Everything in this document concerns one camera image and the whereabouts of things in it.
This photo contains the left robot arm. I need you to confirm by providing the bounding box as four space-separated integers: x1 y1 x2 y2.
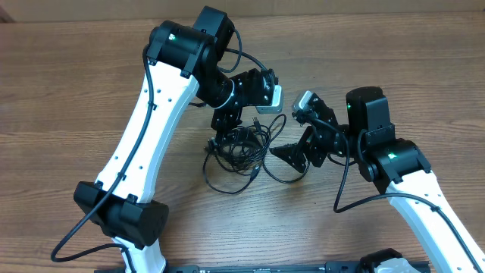
74 6 283 272

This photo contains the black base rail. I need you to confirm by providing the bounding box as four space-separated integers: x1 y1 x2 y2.
94 260 431 273

